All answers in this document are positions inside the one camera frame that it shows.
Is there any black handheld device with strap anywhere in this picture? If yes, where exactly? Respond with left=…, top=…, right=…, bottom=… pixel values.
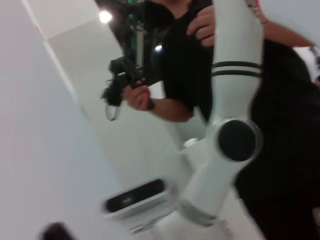
left=100, top=56, right=156, bottom=122

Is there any green metal stand pole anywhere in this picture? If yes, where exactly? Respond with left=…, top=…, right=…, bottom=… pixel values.
left=126, top=0, right=145, bottom=72

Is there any person right hand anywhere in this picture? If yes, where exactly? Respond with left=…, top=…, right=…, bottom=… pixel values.
left=123, top=84, right=157, bottom=111

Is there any person left forearm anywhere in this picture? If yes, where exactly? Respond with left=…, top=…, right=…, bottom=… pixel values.
left=261, top=17, right=316, bottom=49

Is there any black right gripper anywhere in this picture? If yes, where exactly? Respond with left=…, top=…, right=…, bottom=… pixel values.
left=37, top=221, right=77, bottom=240

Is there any person black shirt torso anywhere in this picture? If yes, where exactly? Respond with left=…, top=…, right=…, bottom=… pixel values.
left=147, top=9, right=320, bottom=240

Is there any person left hand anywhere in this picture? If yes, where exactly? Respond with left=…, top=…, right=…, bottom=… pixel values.
left=186, top=8, right=219, bottom=48

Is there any round ceiling light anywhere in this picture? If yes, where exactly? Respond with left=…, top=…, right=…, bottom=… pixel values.
left=98, top=9, right=113, bottom=24

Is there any person right forearm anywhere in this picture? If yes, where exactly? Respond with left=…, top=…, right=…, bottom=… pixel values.
left=149, top=96, right=196, bottom=124

